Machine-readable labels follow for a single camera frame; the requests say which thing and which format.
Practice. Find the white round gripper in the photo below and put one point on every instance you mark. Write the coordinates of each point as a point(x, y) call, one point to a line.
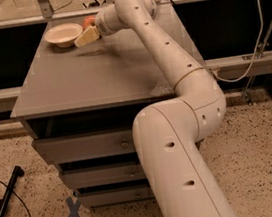
point(104, 24)

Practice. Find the red apple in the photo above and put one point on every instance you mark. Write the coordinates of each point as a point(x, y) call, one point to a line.
point(88, 21)

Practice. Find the white paper bowl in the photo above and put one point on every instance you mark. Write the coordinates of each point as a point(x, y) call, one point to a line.
point(63, 35)

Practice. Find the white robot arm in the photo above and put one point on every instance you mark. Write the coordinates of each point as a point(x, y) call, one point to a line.
point(166, 134)

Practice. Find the grey drawer cabinet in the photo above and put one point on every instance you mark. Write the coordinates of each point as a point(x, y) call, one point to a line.
point(95, 88)

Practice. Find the top grey drawer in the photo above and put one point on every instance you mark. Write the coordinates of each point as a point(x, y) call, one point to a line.
point(84, 146)

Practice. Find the grey drawer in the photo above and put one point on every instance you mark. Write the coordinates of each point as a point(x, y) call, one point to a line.
point(84, 146)
point(110, 197)
point(101, 175)

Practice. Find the middle grey drawer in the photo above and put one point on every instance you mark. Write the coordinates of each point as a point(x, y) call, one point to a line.
point(101, 175)

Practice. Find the black stand leg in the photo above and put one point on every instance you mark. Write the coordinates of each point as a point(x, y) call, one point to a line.
point(17, 172)

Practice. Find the bottom grey drawer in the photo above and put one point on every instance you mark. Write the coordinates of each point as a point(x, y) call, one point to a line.
point(110, 197)

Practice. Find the blue tape cross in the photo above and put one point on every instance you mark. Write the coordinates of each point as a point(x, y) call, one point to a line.
point(73, 207)

